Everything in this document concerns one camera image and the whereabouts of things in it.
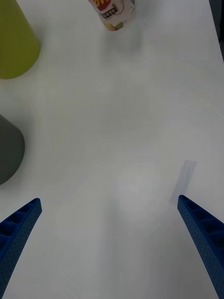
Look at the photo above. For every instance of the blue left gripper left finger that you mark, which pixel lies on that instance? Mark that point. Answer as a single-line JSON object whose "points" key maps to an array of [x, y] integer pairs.
{"points": [[16, 236]]}

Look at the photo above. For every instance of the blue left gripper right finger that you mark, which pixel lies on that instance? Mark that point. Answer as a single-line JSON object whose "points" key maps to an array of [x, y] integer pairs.
{"points": [[205, 238]]}

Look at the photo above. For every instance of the white can with red print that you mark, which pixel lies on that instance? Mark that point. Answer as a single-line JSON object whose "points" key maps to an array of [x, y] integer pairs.
{"points": [[115, 14]]}

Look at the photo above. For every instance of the grey plastic waste bin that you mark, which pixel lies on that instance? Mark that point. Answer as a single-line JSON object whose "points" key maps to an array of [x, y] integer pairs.
{"points": [[9, 151]]}

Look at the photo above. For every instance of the yellow-green plastic waste bin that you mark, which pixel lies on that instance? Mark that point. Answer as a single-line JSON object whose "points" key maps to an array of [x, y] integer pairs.
{"points": [[14, 39]]}

